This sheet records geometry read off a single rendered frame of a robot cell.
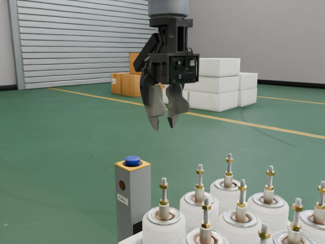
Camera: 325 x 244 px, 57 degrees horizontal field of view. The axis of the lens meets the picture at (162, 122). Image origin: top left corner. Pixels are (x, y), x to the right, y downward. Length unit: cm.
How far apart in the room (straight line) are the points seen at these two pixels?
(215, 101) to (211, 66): 37
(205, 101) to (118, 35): 357
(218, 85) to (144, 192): 242
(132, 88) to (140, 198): 345
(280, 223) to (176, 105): 37
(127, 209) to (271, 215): 36
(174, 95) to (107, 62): 565
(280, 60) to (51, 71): 414
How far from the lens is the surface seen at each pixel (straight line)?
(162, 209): 67
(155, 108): 58
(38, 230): 119
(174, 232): 67
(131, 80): 421
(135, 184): 79
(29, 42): 552
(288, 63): 598
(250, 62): 631
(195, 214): 74
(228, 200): 82
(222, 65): 315
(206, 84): 323
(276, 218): 77
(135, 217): 84
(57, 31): 574
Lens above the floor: 60
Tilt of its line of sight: 13 degrees down
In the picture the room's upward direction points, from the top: straight up
